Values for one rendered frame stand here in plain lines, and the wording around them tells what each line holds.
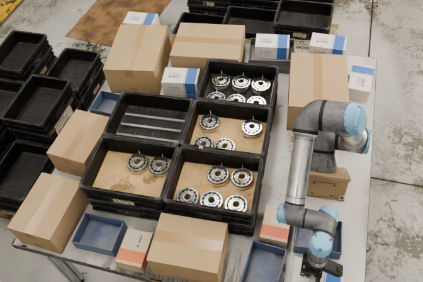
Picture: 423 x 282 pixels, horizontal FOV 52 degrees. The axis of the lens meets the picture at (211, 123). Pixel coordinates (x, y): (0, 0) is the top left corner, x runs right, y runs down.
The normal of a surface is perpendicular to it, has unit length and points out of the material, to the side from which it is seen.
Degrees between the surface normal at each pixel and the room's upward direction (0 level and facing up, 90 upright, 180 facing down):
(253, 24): 0
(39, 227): 0
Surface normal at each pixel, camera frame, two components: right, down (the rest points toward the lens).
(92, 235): -0.07, -0.62
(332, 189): -0.20, 0.77
